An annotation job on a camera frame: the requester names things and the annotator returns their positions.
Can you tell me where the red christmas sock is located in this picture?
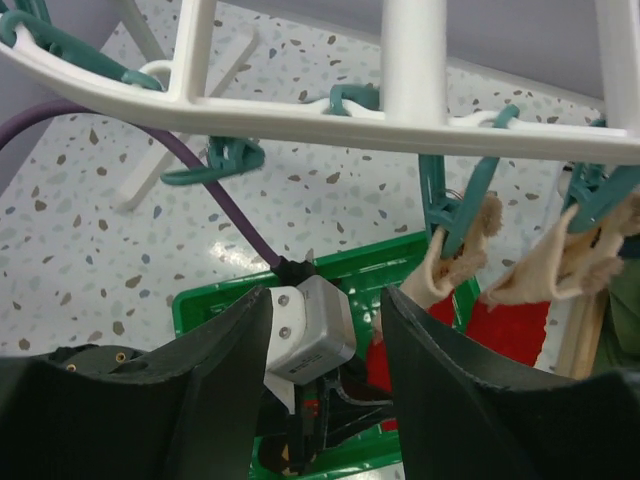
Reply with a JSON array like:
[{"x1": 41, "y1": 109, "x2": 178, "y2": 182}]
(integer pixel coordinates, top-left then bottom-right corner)
[
  {"x1": 465, "y1": 193, "x2": 639, "y2": 366},
  {"x1": 364, "y1": 192, "x2": 504, "y2": 396}
]

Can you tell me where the wooden clothes rack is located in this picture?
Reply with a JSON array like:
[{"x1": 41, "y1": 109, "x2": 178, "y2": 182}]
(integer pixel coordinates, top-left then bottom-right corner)
[{"x1": 555, "y1": 290, "x2": 609, "y2": 380}]

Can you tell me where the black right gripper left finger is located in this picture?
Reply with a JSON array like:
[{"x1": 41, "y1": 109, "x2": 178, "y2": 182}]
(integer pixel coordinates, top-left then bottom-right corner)
[{"x1": 1, "y1": 288, "x2": 273, "y2": 479}]

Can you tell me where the green plastic tray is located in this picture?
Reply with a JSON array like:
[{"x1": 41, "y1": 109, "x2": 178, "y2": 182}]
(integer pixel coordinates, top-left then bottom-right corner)
[{"x1": 171, "y1": 232, "x2": 481, "y2": 480}]

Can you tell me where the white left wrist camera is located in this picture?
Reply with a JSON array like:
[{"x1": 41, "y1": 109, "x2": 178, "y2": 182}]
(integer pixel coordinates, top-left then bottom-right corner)
[{"x1": 264, "y1": 275, "x2": 357, "y2": 414}]

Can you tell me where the teal clothes peg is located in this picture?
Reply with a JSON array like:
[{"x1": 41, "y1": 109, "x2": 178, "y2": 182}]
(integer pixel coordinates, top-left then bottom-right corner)
[{"x1": 418, "y1": 155, "x2": 499, "y2": 258}]

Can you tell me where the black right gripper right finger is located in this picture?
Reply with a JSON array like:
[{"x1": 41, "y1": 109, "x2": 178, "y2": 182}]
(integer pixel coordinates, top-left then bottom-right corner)
[{"x1": 381, "y1": 287, "x2": 639, "y2": 479}]

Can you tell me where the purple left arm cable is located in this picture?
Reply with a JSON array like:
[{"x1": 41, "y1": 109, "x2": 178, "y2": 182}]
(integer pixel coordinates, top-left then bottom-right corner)
[{"x1": 0, "y1": 98, "x2": 316, "y2": 281}]

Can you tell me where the white clip hanger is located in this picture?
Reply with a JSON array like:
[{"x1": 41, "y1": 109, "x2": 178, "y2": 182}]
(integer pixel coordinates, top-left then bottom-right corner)
[{"x1": 1, "y1": 1, "x2": 639, "y2": 165}]

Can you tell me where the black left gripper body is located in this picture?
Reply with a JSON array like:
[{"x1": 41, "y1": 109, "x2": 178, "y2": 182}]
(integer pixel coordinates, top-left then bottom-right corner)
[{"x1": 259, "y1": 359, "x2": 393, "y2": 475}]

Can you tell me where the green t-shirt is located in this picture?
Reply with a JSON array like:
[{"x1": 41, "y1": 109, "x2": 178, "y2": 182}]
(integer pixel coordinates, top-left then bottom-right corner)
[{"x1": 593, "y1": 259, "x2": 639, "y2": 374}]

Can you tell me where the white drying rack stand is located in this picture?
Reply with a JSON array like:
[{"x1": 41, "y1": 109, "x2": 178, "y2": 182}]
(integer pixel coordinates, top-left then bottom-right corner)
[{"x1": 116, "y1": 1, "x2": 258, "y2": 141}]

